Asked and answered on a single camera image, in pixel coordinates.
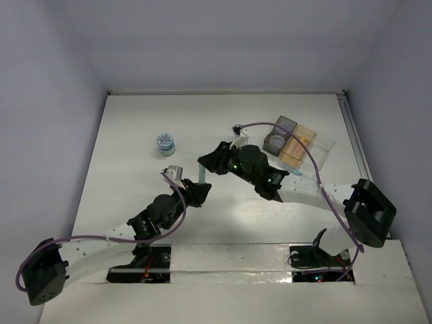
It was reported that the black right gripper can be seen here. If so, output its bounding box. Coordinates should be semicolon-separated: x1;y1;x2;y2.
197;141;258;186

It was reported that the green highlighter pen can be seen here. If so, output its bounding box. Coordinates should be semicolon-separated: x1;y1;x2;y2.
198;163;206;184

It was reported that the blue splash lid jar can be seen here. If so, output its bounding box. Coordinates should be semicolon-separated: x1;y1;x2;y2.
157;134;176;157

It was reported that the clear jar of paper clips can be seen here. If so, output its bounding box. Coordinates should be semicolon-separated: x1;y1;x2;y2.
269;135;286;150

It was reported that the blue highlighter pen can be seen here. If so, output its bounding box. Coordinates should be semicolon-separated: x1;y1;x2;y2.
277;160;302;176

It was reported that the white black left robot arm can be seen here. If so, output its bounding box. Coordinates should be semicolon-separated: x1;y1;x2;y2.
16;179;212;306

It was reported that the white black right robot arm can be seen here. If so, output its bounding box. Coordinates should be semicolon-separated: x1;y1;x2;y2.
198;142;397;265

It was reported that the clear plastic bin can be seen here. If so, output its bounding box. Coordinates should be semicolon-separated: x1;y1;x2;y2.
299;133;335;178

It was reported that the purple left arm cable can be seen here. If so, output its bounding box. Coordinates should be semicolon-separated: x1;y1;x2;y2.
16;171;188;292

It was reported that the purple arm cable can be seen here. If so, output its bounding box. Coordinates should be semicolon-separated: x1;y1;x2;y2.
234;121;365;282
16;171;188;292

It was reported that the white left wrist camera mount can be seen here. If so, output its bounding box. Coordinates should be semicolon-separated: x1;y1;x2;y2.
161;165;183;186

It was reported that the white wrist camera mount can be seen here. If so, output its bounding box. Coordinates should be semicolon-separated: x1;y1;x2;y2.
229;124;250;150
161;165;183;186

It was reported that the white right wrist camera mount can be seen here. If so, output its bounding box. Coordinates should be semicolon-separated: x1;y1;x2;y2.
229;124;250;150

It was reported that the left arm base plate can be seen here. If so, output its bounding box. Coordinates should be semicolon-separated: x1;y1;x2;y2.
106;245;171;284

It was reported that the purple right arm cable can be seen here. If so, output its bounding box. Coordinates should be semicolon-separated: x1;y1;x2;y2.
234;121;365;282

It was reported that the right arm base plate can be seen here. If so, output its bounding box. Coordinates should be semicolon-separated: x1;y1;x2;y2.
287;229;352;283

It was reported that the aluminium rail on table edge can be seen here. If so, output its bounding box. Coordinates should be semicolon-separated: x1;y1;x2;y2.
336;92;373;181

